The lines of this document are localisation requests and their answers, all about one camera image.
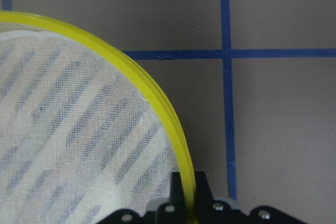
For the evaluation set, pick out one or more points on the yellow steamer basket front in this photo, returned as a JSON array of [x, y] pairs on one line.
[[85, 131]]

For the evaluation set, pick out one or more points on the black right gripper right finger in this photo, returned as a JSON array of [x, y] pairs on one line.
[[211, 210]]

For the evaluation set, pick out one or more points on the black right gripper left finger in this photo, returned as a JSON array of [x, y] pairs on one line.
[[170, 210]]

